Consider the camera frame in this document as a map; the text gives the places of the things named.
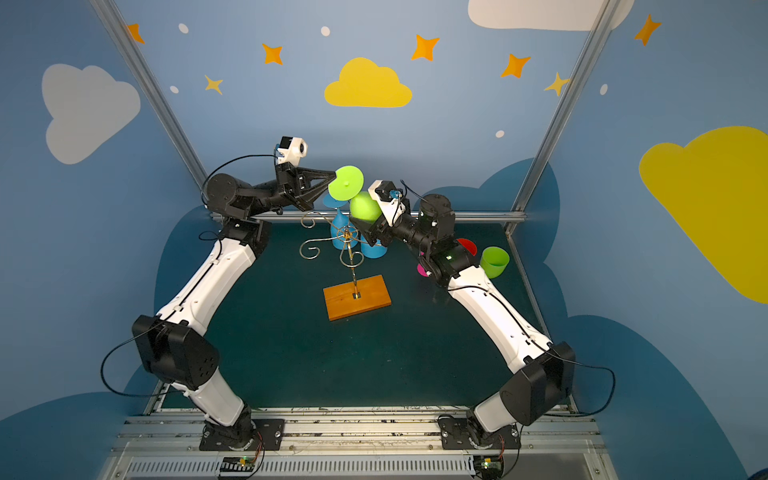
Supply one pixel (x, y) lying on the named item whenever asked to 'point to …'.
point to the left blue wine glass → (344, 234)
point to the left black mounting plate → (267, 434)
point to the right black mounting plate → (457, 430)
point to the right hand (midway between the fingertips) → (367, 201)
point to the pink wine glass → (421, 270)
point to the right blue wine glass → (374, 251)
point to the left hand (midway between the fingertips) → (331, 175)
